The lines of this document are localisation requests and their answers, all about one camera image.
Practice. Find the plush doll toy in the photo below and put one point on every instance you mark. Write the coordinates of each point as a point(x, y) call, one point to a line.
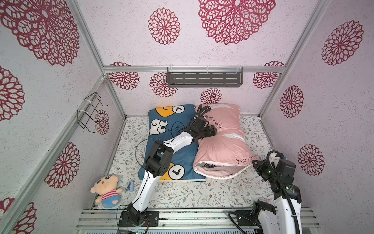
point(108, 191)

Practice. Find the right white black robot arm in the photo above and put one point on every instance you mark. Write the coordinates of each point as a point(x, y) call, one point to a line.
point(285, 216)

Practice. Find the aluminium mounting rail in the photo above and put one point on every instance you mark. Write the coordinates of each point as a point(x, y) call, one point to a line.
point(168, 218)

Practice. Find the floral bed sheet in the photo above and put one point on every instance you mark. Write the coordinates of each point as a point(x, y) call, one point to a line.
point(239, 191)

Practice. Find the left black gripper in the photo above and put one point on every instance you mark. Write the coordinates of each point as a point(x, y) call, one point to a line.
point(209, 133)

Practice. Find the blue cartoon pillow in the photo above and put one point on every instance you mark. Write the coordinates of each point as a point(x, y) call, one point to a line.
point(165, 123)

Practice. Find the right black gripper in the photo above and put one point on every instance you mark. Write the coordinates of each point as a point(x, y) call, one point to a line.
point(261, 166)

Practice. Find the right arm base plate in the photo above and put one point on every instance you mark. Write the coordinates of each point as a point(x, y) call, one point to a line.
point(246, 218)

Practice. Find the pink good night pillow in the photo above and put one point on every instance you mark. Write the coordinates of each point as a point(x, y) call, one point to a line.
point(226, 154)

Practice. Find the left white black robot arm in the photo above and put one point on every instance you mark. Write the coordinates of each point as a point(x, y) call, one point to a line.
point(160, 156)

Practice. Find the grey metal wall shelf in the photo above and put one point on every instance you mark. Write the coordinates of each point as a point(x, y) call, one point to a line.
point(176, 79)

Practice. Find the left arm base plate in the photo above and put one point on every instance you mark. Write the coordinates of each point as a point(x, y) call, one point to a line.
point(144, 219)

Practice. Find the black wire wall rack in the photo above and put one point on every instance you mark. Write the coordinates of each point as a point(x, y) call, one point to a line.
point(93, 118)

